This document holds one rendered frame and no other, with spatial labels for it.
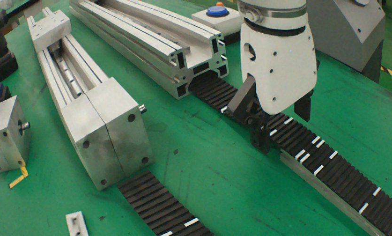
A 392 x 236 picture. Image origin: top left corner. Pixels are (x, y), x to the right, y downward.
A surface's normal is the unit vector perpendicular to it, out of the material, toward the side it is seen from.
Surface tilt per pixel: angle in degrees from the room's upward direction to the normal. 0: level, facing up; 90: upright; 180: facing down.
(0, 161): 90
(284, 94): 89
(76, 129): 0
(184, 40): 90
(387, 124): 0
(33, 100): 0
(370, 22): 47
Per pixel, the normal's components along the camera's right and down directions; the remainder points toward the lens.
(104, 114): -0.14, -0.76
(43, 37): 0.56, 0.47
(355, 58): -0.72, 0.52
